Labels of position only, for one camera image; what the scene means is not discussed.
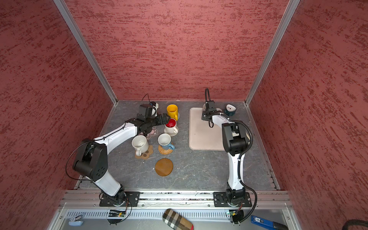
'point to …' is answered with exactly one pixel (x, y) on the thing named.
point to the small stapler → (76, 221)
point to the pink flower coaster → (153, 132)
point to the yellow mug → (173, 111)
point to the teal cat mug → (230, 110)
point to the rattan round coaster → (165, 152)
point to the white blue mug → (164, 140)
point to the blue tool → (267, 224)
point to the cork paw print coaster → (146, 155)
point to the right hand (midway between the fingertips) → (206, 117)
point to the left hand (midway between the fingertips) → (164, 120)
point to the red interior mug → (170, 127)
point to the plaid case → (173, 220)
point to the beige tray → (201, 136)
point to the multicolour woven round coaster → (171, 134)
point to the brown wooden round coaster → (164, 166)
